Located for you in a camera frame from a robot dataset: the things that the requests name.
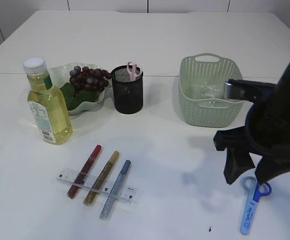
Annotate black mesh pen holder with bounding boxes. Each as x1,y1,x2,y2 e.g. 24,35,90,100
111,65,143,115

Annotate yellow tea bottle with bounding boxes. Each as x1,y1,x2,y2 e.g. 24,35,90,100
23,56,73,145

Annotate pale green plastic basket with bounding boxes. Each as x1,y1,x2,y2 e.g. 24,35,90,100
179,53,244,128

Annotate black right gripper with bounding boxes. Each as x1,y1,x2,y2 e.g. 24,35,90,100
214,104,290,185

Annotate clear plastic sheet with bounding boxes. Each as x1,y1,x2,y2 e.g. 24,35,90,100
198,82,224,108

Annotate pink purple scissors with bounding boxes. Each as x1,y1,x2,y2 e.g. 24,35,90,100
126,61,143,82

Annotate silver glitter glue pen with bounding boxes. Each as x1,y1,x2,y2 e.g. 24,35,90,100
99,160,131,221

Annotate pale green wavy plate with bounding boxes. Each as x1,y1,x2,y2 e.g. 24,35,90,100
48,62,112,116

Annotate clear plastic ruler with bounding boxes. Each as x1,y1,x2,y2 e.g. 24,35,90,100
57,168,137,204

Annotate red glitter glue pen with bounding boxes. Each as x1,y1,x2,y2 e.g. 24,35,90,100
67,144,102,199

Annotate gold glitter glue pen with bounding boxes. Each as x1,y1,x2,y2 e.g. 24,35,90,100
83,151,119,206

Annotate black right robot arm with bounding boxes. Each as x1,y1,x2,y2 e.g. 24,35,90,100
214,63,290,184

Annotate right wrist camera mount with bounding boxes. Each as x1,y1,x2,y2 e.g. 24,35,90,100
224,79,276,103

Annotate red artificial grape bunch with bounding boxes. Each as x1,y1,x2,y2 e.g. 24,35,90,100
59,65,112,111

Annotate blue scissors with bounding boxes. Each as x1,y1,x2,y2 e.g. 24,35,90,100
240,176,272,236

